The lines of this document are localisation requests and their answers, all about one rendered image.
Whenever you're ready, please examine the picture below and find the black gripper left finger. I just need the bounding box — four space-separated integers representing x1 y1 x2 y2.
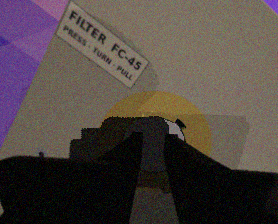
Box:
0 132 143 224

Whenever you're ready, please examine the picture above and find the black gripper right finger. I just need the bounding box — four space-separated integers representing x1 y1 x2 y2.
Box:
164 134 278 224

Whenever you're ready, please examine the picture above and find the beige flat panel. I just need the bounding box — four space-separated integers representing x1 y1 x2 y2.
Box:
0 0 278 224

